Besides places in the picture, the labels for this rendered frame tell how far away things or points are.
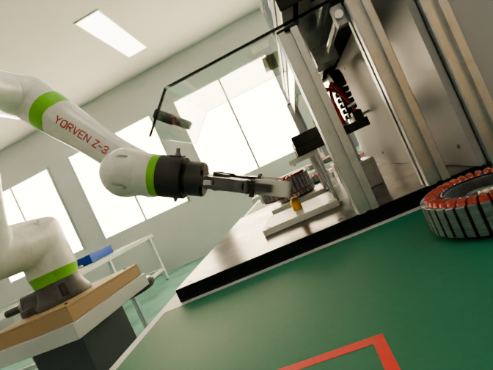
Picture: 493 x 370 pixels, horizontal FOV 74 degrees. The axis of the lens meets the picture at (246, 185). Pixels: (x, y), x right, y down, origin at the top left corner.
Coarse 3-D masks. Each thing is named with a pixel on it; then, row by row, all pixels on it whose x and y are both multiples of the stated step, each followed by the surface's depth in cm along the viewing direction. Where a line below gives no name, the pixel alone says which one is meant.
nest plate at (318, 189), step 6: (318, 186) 91; (312, 192) 85; (318, 192) 83; (324, 192) 83; (300, 198) 84; (306, 198) 84; (276, 204) 96; (282, 204) 88; (288, 204) 85; (276, 210) 85; (282, 210) 85
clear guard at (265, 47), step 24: (288, 24) 47; (312, 24) 51; (240, 48) 48; (264, 48) 52; (312, 48) 63; (192, 72) 50; (216, 72) 53; (240, 72) 58; (264, 72) 64; (168, 96) 52; (192, 96) 59; (216, 96) 66; (168, 120) 55; (192, 120) 67
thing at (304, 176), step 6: (288, 174) 72; (294, 174) 63; (300, 174) 63; (306, 174) 65; (276, 180) 72; (282, 180) 63; (288, 180) 62; (294, 180) 63; (300, 180) 63; (306, 180) 64; (294, 186) 62; (300, 186) 63; (306, 186) 64; (294, 192) 63; (264, 198) 65; (270, 198) 64; (276, 198) 63; (282, 198) 63
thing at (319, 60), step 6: (318, 48) 64; (324, 48) 64; (312, 54) 64; (318, 54) 64; (330, 54) 64; (336, 54) 63; (318, 60) 64; (324, 60) 64; (330, 60) 64; (336, 60) 66; (318, 66) 64; (324, 66) 66; (330, 66) 69; (318, 72) 69
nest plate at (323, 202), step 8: (328, 192) 72; (312, 200) 71; (320, 200) 66; (328, 200) 62; (336, 200) 59; (288, 208) 75; (304, 208) 65; (312, 208) 61; (320, 208) 60; (328, 208) 59; (272, 216) 75; (280, 216) 70; (288, 216) 65; (296, 216) 61; (304, 216) 60; (312, 216) 60; (272, 224) 64; (280, 224) 61; (288, 224) 61; (264, 232) 62; (272, 232) 61
